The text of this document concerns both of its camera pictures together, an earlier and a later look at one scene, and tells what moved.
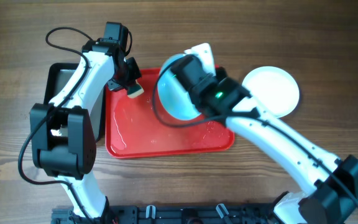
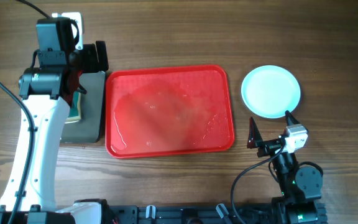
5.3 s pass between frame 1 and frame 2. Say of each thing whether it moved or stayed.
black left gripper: moved
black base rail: stayed
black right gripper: moved
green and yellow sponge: moved
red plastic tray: stayed
